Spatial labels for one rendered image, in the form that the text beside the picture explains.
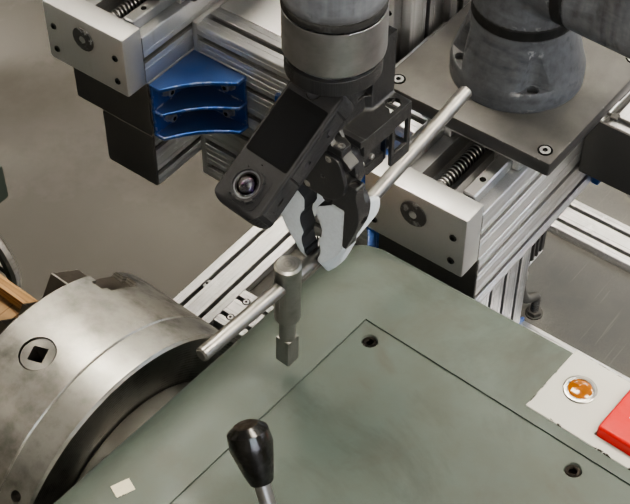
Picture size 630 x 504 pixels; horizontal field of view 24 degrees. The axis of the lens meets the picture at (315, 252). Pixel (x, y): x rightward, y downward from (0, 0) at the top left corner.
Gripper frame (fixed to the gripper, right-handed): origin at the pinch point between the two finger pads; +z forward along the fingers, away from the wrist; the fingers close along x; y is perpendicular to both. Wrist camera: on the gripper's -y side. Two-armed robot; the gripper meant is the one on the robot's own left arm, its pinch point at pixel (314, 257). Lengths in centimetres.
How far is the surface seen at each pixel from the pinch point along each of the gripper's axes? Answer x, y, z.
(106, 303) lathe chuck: 19.0, -6.7, 13.8
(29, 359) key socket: 19.5, -15.5, 13.8
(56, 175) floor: 140, 79, 137
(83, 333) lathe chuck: 17.4, -10.9, 12.9
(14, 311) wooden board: 51, 4, 48
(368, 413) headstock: -8.0, -2.8, 11.0
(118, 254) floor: 112, 71, 137
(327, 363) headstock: -2.1, -0.9, 11.1
